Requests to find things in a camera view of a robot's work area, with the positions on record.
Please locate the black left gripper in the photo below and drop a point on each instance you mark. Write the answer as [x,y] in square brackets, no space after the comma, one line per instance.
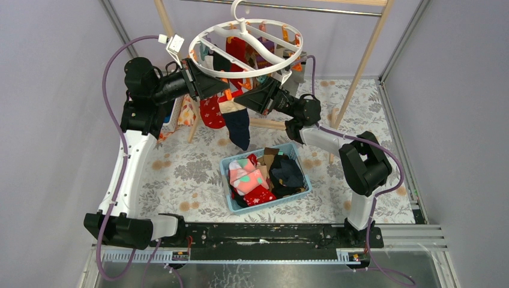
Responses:
[190,78]

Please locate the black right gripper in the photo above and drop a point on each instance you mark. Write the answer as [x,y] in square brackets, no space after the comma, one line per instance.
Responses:
[258,99]

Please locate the navy cream-cuffed sock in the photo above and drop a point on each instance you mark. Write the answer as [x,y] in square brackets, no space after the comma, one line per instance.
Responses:
[237,122]

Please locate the red santa sock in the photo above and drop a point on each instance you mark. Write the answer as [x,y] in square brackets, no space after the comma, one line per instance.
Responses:
[210,113]

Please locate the white round clip hanger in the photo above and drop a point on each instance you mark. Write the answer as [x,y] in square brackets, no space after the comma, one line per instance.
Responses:
[270,46]

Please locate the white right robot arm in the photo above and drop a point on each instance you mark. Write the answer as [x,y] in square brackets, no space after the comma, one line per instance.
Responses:
[364,161]

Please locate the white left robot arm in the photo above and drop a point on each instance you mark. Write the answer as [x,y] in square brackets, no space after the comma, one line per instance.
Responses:
[150,98]

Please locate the black hanging sock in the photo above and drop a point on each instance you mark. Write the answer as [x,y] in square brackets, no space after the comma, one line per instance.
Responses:
[220,63]

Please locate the orange floral cloth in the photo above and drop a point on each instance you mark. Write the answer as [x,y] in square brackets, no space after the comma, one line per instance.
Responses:
[188,117]

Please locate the brown sock in basket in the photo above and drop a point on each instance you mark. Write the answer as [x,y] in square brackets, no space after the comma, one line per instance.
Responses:
[270,153]

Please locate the white plastic laundry basket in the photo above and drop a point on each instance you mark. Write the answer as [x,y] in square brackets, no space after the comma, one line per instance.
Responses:
[172,110]

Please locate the red hanging sock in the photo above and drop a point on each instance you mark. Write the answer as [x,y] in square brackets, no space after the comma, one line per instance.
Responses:
[236,47]

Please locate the grey hanging sock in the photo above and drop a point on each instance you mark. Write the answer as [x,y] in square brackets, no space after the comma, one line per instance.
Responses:
[292,88]

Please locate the blue plastic sock basket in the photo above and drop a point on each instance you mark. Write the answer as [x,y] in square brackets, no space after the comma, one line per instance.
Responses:
[289,149]

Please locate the pink green patterned sock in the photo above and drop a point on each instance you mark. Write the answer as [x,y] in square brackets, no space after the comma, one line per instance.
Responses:
[244,176]

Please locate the dark navy sock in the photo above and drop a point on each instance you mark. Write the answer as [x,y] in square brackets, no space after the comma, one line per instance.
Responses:
[286,177]

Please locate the red snowflake sock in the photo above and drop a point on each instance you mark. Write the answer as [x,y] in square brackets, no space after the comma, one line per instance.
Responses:
[258,196]

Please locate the floral table mat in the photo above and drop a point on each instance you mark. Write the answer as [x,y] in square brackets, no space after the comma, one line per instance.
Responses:
[184,178]

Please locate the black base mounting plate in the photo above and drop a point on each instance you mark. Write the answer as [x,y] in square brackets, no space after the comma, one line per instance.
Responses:
[271,241]

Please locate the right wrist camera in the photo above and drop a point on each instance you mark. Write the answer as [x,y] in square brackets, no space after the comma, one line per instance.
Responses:
[289,75]

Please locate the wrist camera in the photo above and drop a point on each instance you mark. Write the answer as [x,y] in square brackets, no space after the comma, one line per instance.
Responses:
[173,46]
[289,75]

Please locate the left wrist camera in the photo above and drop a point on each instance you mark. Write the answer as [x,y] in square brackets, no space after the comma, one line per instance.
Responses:
[173,46]

